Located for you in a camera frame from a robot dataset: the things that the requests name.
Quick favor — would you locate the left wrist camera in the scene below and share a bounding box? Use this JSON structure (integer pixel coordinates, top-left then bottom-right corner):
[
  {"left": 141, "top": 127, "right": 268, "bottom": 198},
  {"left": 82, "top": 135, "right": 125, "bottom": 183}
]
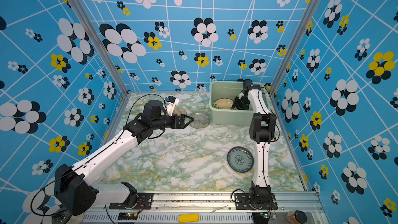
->
[{"left": 165, "top": 96, "right": 179, "bottom": 116}]

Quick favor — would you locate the beige bamboo pattern plate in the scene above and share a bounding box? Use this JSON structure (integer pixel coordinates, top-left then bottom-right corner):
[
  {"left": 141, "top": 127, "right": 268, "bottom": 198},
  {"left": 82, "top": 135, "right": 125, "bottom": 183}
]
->
[{"left": 212, "top": 98, "right": 234, "bottom": 110}]

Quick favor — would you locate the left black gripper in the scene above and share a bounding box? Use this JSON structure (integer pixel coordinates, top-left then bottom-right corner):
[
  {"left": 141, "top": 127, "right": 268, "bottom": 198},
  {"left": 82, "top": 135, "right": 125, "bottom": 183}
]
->
[{"left": 153, "top": 112, "right": 195, "bottom": 131}]

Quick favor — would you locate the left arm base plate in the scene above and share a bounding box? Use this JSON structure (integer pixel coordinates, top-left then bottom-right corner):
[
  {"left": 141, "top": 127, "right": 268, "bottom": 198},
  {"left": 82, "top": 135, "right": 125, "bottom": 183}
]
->
[{"left": 109, "top": 192, "right": 154, "bottom": 210}]

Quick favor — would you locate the brown jar black lid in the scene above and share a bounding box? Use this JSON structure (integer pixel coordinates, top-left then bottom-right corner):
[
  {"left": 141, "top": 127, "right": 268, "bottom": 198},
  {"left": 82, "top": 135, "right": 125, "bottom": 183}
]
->
[{"left": 284, "top": 210, "right": 308, "bottom": 224}]

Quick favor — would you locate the light green plastic bin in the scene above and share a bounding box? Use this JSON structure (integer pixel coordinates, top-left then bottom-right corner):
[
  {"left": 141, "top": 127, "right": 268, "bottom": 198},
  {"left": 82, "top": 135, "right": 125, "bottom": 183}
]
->
[{"left": 209, "top": 81, "right": 276, "bottom": 126}]

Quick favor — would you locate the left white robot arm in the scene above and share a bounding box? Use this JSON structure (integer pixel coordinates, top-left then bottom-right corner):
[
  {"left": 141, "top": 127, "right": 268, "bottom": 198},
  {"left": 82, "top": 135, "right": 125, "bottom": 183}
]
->
[{"left": 54, "top": 96, "right": 190, "bottom": 216}]

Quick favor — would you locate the yellow tag on rail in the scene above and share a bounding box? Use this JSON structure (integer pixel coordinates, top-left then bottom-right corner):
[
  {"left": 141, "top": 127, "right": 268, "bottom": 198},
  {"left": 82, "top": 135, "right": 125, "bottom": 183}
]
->
[{"left": 178, "top": 213, "right": 199, "bottom": 224}]

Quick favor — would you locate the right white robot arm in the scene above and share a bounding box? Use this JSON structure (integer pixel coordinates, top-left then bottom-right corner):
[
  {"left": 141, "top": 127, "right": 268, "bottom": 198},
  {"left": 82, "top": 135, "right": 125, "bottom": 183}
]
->
[{"left": 233, "top": 79, "right": 277, "bottom": 210}]

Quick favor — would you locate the greenish clear glass plate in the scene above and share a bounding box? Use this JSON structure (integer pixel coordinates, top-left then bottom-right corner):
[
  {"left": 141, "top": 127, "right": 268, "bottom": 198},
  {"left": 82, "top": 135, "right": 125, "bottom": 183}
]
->
[{"left": 189, "top": 111, "right": 210, "bottom": 129}]

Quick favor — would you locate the clear glass lid jar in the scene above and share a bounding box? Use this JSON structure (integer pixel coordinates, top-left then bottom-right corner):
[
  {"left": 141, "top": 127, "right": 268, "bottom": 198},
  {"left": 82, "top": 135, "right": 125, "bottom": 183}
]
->
[{"left": 51, "top": 208, "right": 85, "bottom": 224}]

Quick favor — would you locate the brownish clear glass plate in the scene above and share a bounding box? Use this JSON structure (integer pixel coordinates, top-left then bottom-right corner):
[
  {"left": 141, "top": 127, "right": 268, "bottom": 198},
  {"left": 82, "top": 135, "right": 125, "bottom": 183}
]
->
[{"left": 173, "top": 106, "right": 187, "bottom": 116}]

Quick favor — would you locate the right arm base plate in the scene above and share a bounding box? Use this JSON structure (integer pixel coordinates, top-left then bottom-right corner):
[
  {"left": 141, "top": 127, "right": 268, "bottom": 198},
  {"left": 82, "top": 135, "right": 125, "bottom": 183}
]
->
[{"left": 232, "top": 192, "right": 278, "bottom": 211}]

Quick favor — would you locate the blue patterned plate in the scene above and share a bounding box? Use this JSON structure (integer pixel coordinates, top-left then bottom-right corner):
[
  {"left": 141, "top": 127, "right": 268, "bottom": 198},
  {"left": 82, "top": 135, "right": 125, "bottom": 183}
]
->
[{"left": 227, "top": 146, "right": 254, "bottom": 173}]

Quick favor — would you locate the aluminium front rail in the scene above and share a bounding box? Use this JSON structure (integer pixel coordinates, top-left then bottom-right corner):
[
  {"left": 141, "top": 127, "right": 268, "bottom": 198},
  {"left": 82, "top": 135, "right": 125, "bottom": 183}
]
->
[{"left": 82, "top": 191, "right": 329, "bottom": 224}]

